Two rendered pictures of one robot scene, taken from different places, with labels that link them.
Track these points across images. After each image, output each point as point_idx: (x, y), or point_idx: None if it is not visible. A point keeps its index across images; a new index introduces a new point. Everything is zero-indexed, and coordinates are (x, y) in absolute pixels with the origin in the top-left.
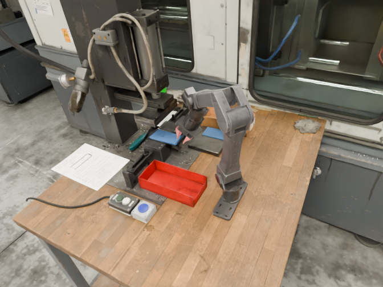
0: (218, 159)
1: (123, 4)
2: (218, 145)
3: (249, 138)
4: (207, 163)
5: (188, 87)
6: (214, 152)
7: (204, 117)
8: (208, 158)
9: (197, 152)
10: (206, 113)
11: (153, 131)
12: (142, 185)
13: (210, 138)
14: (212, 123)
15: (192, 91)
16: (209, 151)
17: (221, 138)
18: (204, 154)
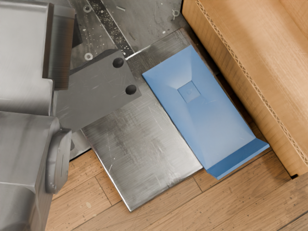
0: (118, 225)
1: None
2: (156, 168)
3: (298, 194)
4: (73, 221)
5: (18, 5)
6: (119, 194)
7: (195, 6)
8: (93, 199)
9: (76, 145)
10: (107, 113)
11: None
12: None
13: (156, 113)
14: (213, 44)
15: (26, 48)
16: (109, 177)
17: (194, 140)
18: (92, 169)
